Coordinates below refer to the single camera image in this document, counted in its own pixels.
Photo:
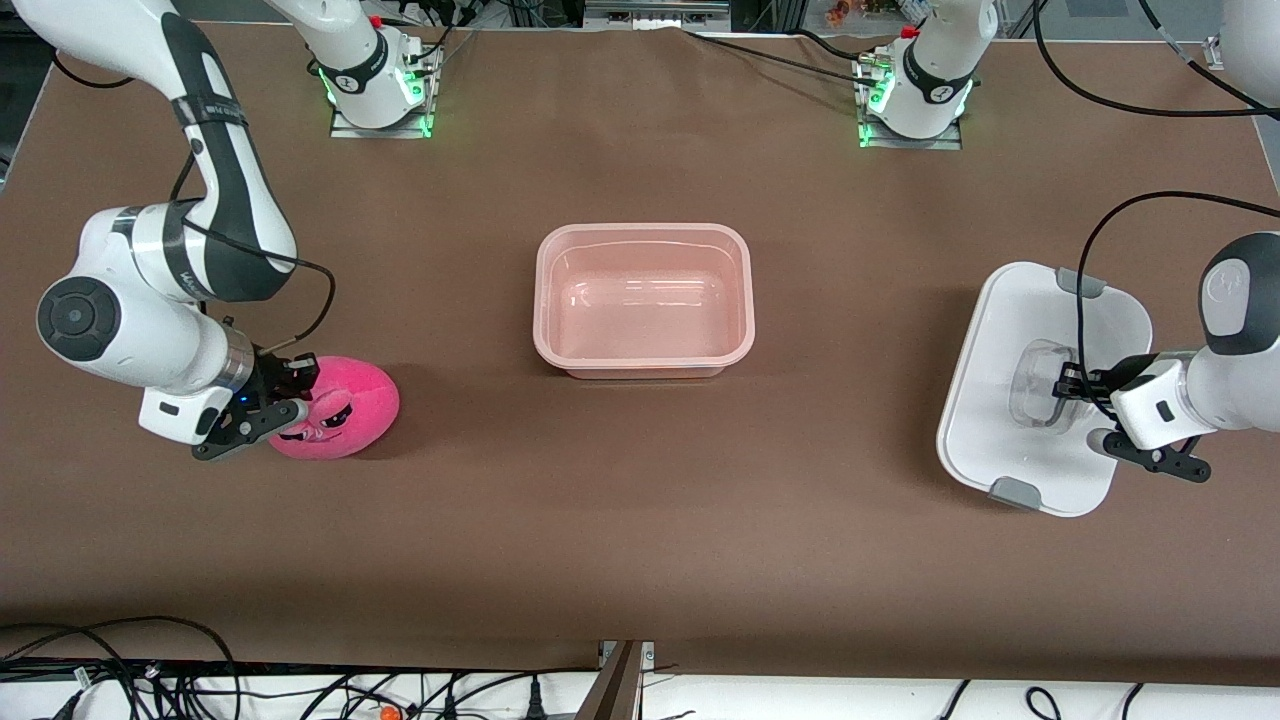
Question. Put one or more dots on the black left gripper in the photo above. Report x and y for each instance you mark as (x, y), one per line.
(1120, 379)

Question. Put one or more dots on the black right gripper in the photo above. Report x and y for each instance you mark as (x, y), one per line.
(269, 378)

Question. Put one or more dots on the pink plush toy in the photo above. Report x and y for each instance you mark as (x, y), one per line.
(365, 410)

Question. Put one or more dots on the white box lid grey latches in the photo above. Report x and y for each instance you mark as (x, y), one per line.
(1000, 440)

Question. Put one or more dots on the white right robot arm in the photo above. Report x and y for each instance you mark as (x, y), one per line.
(110, 330)

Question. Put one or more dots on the pink plastic box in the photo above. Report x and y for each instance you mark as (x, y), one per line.
(640, 310)

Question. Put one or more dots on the aluminium corner profile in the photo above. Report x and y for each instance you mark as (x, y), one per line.
(1214, 52)

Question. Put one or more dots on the brown table mat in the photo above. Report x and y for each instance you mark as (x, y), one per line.
(640, 520)

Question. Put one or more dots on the small colourful figurine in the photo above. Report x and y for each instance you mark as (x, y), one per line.
(840, 12)

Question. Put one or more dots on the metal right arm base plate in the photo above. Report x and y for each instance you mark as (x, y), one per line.
(385, 132)

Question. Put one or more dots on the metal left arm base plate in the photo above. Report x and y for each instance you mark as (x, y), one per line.
(930, 143)

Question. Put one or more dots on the black edge rail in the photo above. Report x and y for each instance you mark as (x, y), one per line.
(300, 670)

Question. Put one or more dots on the aluminium profile post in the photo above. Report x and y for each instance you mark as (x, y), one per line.
(615, 690)

